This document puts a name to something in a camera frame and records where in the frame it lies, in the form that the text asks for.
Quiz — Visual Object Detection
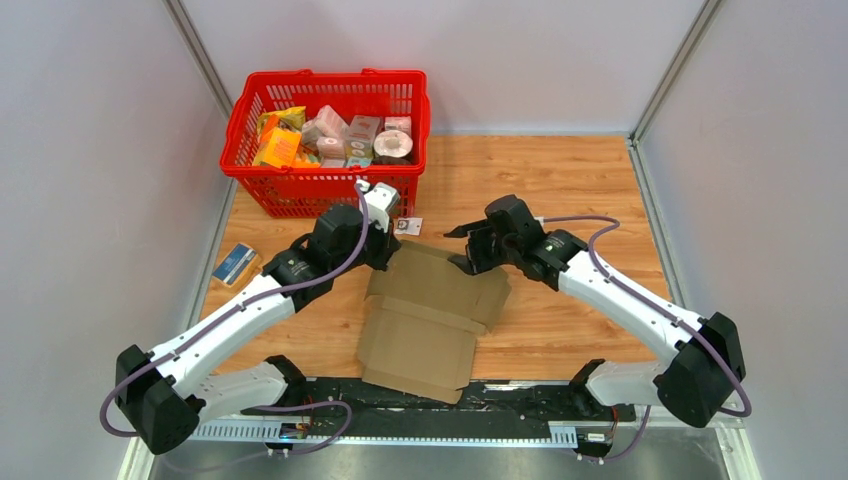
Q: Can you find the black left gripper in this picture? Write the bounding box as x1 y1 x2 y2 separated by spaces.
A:
332 211 402 277

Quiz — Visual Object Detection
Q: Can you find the brown cardboard paper box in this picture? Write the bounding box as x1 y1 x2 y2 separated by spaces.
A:
357 240 511 404

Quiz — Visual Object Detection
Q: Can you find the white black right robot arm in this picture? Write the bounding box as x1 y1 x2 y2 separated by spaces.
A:
446 194 753 428

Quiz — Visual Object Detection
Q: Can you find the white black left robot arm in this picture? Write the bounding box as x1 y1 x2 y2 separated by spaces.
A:
100 198 399 455

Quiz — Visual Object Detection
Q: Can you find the orange snack box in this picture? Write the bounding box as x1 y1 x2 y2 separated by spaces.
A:
252 127 302 168

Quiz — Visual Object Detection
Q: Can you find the blue yellow small box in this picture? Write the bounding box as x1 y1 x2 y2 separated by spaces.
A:
211 242 262 291

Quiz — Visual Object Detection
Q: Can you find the small clear plastic packet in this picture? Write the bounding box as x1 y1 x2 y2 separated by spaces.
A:
394 217 423 236

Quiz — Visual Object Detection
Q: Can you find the round tape roll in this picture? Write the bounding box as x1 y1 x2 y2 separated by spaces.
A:
373 130 414 165

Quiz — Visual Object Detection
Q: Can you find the red plastic shopping basket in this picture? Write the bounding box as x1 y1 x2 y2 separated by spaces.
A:
219 69 430 218

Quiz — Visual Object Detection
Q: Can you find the pink white carton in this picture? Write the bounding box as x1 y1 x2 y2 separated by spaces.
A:
314 105 349 139

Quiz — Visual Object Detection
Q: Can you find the yellow snack bag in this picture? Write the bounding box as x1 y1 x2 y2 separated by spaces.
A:
256 106 306 137

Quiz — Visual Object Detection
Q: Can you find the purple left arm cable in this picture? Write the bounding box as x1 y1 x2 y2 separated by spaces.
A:
99 182 372 458

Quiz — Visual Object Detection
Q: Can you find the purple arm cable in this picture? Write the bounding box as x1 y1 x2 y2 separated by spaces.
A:
99 182 372 458
541 215 753 464

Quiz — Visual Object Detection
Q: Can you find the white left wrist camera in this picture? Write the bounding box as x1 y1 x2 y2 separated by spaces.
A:
355 179 400 233

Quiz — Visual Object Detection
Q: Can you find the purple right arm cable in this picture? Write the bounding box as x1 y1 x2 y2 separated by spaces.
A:
541 215 753 464

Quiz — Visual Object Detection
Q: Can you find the aluminium frame rail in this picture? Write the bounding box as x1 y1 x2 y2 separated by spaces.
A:
139 374 737 448

